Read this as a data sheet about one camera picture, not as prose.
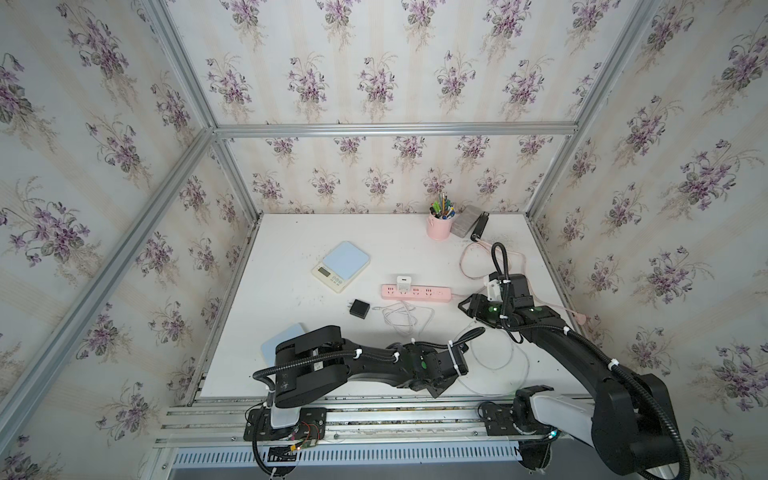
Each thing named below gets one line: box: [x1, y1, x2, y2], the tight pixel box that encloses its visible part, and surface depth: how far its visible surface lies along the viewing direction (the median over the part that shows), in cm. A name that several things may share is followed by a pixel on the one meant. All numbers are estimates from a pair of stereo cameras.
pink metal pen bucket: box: [426, 213, 457, 241], surface depth 113 cm
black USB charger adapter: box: [347, 299, 370, 319], surface depth 95 cm
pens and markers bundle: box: [429, 192, 457, 220], surface depth 110 cm
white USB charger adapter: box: [396, 275, 412, 295], surface depth 94 cm
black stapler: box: [470, 211, 490, 242], surface depth 120 cm
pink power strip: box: [381, 284, 452, 302], surface depth 97 cm
